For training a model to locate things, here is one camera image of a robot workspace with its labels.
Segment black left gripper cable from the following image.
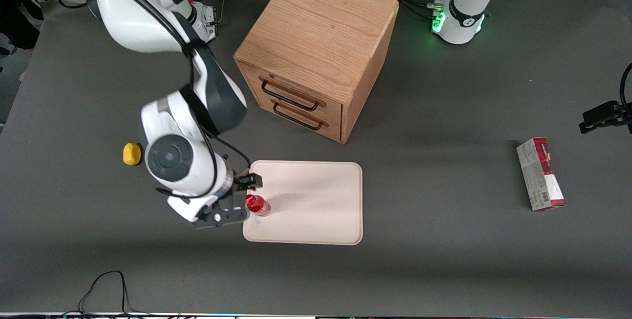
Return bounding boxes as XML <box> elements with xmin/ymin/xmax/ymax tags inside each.
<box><xmin>619</xmin><ymin>62</ymin><xmax>632</xmax><ymax>108</ymax></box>

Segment black metal drawer handle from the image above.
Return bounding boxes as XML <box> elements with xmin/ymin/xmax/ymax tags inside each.
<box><xmin>261</xmin><ymin>80</ymin><xmax>320</xmax><ymax>112</ymax></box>
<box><xmin>273</xmin><ymin>103</ymin><xmax>324</xmax><ymax>131</ymax></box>

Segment thin black table cable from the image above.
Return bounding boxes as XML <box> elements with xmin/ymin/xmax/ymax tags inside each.
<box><xmin>62</xmin><ymin>270</ymin><xmax>183</xmax><ymax>318</ymax></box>

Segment black cable along right arm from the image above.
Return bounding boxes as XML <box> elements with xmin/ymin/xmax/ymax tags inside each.
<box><xmin>56</xmin><ymin>0</ymin><xmax>253</xmax><ymax>201</ymax></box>

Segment yellow lemon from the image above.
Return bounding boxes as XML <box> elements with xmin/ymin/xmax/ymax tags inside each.
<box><xmin>123</xmin><ymin>143</ymin><xmax>143</xmax><ymax>166</ymax></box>

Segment wooden drawer cabinet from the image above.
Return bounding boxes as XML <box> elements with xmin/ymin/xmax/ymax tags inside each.
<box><xmin>233</xmin><ymin>0</ymin><xmax>399</xmax><ymax>145</ymax></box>

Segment red and grey carton box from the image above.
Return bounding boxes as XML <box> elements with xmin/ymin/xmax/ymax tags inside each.
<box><xmin>516</xmin><ymin>137</ymin><xmax>566</xmax><ymax>212</ymax></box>

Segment red coke bottle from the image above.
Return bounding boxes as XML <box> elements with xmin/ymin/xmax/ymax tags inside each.
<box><xmin>244</xmin><ymin>194</ymin><xmax>272</xmax><ymax>218</ymax></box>

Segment black left arm base cables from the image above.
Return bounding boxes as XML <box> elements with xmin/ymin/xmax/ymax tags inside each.
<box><xmin>378</xmin><ymin>0</ymin><xmax>445</xmax><ymax>20</ymax></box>

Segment wooden drawer front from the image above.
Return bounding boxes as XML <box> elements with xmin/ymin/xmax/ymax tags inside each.
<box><xmin>239</xmin><ymin>61</ymin><xmax>344</xmax><ymax>123</ymax></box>
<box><xmin>245</xmin><ymin>93</ymin><xmax>343</xmax><ymax>143</ymax></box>

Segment beige plastic tray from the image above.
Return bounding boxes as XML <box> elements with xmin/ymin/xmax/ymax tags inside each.
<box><xmin>242</xmin><ymin>160</ymin><xmax>363</xmax><ymax>246</ymax></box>

